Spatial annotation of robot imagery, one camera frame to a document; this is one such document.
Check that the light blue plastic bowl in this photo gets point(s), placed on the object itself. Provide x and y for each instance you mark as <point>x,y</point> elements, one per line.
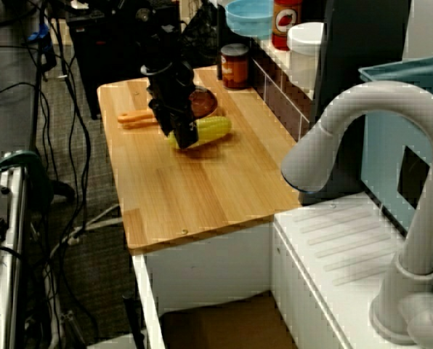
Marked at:
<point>251,20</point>

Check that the red sauce bottle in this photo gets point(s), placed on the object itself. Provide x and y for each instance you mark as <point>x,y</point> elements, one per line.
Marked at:
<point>287,25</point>

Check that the aluminium frame rail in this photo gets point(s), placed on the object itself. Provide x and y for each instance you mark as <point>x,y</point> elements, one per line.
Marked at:
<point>9,254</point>

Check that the large white plastic container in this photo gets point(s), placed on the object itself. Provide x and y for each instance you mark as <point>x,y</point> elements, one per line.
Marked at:
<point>305,54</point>

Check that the dark grey shelf panel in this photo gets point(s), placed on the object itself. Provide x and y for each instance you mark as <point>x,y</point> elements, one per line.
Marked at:
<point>362,54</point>

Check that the teal plastic bin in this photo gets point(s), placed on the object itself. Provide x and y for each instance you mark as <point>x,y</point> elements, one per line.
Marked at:
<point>383,138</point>

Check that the black mesh bag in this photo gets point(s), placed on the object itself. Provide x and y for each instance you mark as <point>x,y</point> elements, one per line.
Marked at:
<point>202,40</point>

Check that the black equipment stand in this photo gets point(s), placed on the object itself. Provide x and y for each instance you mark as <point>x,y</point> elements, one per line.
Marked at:
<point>104,54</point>

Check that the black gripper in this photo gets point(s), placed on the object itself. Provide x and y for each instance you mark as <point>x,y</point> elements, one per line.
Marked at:
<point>173,91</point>

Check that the white toy sink unit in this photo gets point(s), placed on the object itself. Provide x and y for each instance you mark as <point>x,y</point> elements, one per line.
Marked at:
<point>311,261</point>

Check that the blue tape piece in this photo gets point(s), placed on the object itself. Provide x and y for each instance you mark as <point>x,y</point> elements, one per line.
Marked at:
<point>38,34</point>

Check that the orange toy frying pan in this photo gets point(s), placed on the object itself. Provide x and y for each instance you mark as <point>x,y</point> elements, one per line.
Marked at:
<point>136,118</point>

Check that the toy beans can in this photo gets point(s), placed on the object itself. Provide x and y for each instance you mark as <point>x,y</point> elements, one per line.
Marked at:
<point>235,67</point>

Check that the black shelf post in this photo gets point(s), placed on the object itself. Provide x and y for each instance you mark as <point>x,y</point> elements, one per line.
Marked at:
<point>219,43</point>

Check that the white floor tube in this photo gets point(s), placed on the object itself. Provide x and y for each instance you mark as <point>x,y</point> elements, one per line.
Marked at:
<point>93,222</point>

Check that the grey toy faucet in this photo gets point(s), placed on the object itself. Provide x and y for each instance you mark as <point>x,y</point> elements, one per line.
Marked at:
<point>423,203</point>

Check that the yellow toy corn cob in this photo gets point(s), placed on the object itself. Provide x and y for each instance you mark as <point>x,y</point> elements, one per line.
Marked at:
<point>216,127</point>

